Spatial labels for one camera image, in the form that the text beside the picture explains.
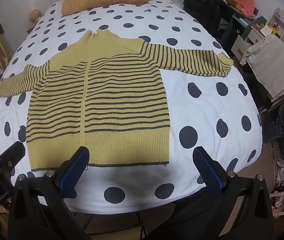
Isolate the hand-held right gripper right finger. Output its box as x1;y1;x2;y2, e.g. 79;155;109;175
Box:
193;146;274;240

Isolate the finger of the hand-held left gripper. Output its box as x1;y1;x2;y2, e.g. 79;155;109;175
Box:
0;142;26;171

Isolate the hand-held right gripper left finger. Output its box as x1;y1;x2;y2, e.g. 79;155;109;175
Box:
8;146;92;240

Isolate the yellow striped knit sweater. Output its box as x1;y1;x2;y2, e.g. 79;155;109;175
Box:
0;29;233;172

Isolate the white polka dot blanket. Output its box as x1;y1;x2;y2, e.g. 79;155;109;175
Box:
0;0;263;214

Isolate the clear plastic water bottle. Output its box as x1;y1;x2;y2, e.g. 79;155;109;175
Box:
272;194;284;218

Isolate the chair with grey cover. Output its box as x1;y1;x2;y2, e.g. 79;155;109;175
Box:
240;34;284;103

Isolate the white drawer cabinet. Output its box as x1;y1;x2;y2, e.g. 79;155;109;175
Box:
230;26;266;58

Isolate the beige doll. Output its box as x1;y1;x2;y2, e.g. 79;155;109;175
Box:
30;9;42;23

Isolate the teal storage cabinet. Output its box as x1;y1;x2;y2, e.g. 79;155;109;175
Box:
228;14;253;53

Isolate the white small shelf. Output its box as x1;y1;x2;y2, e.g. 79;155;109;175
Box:
269;7;284;38

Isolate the black backpack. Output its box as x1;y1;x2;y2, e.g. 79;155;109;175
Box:
183;0;228;28

